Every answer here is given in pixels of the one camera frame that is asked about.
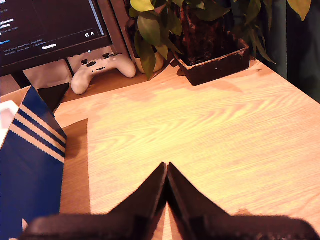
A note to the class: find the white game controller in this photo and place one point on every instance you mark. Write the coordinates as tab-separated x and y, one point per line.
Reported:
105	66

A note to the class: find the small green leafy plant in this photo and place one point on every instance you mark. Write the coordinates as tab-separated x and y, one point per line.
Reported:
150	30

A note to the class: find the small white plant pot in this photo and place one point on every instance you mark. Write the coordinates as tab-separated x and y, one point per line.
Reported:
158	64

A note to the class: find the large green leafy plant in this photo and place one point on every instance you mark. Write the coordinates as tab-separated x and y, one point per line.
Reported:
205	32

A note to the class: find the blue striped shoebox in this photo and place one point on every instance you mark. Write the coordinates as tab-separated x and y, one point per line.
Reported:
30	175

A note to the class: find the dark square plant pot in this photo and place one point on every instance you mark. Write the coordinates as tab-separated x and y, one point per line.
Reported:
215	70

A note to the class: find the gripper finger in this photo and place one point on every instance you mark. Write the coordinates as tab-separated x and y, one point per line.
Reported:
190	200
147	197

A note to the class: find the black wide computer monitor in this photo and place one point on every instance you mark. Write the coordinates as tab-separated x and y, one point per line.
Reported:
50	20

